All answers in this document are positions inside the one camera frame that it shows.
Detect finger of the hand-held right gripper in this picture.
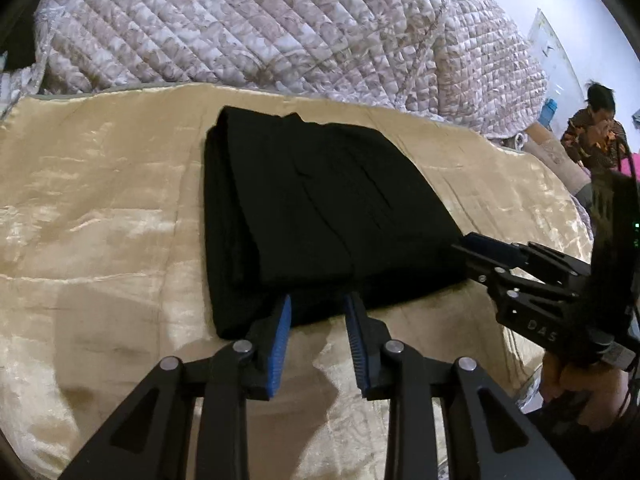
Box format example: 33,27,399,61
464,232,593,287
451,244,584,312

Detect beige satin blanket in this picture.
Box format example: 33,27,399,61
0,82,596,480

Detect floral quilted bedspread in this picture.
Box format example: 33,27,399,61
0,0,551,142

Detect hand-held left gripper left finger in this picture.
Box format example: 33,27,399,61
60,293,293,480

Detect beige patterned cushion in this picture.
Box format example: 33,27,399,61
522,135,593,194

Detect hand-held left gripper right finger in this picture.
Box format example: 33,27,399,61
344,291,576,480

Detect person's right hand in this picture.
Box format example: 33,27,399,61
542,352,628,428

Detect white wall poster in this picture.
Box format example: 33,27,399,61
526,7,584,107

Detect black pants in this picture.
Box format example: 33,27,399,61
202,105,471,341

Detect cardboard box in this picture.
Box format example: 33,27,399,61
520,121,563,155

